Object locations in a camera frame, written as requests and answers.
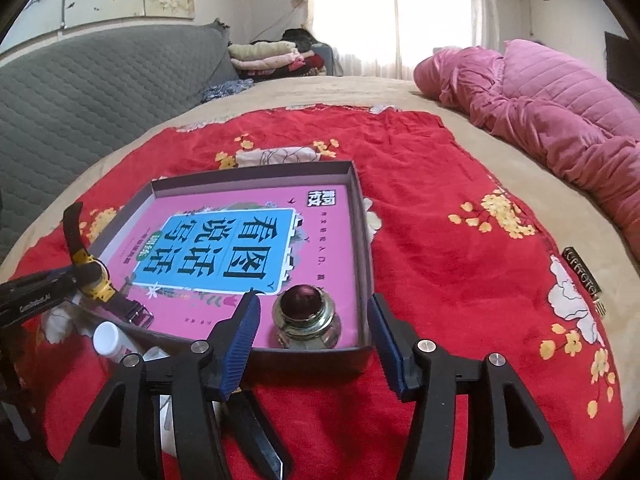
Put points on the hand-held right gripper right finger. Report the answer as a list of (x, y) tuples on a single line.
[(387, 350)]

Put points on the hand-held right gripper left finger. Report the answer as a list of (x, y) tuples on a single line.
[(239, 347)]

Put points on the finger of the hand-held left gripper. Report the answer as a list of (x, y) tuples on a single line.
[(47, 276)]

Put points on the yellow and black wristwatch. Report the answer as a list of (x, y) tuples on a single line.
[(92, 272)]

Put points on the black pointed crystal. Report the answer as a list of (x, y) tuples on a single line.
[(260, 435)]

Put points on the grey cardboard box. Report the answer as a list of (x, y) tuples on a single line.
[(362, 240)]

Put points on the small white pill bottle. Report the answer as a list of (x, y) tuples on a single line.
[(107, 339)]

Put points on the red floral blanket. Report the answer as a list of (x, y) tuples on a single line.
[(450, 285)]

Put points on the pink and blue book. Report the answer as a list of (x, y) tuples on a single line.
[(225, 240)]

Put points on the grey quilted headboard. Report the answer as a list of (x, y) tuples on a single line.
[(90, 100)]

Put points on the black blanket label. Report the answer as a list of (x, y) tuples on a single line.
[(584, 272)]

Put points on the blue patterned cloth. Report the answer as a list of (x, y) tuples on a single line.
[(222, 91)]

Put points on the beige bed cover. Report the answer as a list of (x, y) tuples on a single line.
[(350, 91)]

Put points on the pink quilt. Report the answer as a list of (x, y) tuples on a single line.
[(550, 110)]

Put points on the pile of folded clothes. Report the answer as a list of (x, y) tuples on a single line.
[(270, 55)]

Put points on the white curtain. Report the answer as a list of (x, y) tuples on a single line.
[(400, 15)]

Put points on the dark screen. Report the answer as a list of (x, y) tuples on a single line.
[(620, 65)]

